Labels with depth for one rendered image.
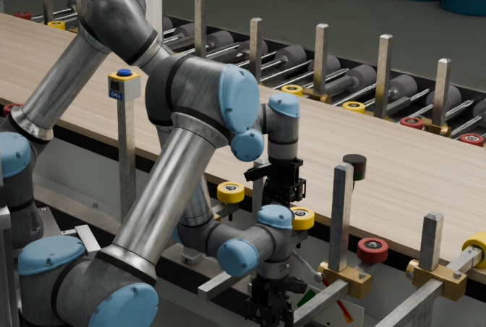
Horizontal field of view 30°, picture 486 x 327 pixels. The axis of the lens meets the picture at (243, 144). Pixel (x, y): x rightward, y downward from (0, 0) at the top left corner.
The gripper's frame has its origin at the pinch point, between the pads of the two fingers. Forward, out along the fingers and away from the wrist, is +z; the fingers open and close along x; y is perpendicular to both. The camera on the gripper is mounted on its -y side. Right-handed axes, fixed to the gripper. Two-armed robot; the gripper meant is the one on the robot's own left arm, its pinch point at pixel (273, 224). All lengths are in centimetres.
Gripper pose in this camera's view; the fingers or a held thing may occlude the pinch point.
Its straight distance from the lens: 233.0
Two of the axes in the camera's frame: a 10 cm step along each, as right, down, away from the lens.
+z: -0.2, 9.2, 3.9
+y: 7.8, 2.6, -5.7
